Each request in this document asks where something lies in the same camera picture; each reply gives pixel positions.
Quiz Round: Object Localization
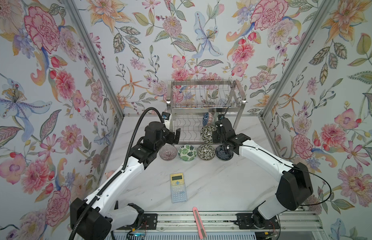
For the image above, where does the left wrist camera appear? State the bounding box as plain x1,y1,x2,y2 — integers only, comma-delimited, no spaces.
162,112,172,130

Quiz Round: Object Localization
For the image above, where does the blue patterned ceramic bowl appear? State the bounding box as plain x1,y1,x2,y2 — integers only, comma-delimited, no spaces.
203,112,214,127

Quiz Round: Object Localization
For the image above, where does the green leaf pattern bowl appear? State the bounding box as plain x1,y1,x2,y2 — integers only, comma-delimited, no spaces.
178,145,197,162

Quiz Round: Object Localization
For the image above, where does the purple striped bowl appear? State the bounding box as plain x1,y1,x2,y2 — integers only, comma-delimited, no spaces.
159,145,178,161

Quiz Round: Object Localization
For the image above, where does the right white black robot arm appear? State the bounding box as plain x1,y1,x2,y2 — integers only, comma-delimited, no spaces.
212,117,313,229

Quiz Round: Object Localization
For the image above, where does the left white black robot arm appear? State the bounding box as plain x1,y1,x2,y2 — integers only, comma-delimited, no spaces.
69,122,181,240

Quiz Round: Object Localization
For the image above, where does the steel two-tier dish rack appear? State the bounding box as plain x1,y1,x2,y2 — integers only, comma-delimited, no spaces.
166,80,247,145

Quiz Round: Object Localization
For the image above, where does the dark blue ceramic bowl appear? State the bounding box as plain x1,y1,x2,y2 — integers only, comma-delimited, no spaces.
215,145,234,161

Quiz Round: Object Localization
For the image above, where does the yellow blue calculator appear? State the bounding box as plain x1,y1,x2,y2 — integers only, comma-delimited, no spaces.
170,173,188,204

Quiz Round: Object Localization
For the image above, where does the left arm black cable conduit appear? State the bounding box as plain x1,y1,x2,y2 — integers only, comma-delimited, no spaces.
68,107,164,240

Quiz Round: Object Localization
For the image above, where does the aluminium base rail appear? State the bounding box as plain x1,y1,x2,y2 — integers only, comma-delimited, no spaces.
113,209,323,233

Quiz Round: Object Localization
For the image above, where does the pink utility knife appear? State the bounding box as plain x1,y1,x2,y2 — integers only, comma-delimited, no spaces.
193,207,207,240

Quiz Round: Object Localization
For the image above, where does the black white floral bowl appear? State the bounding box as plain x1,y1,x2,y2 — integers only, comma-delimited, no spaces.
197,144,216,161
201,125,217,144

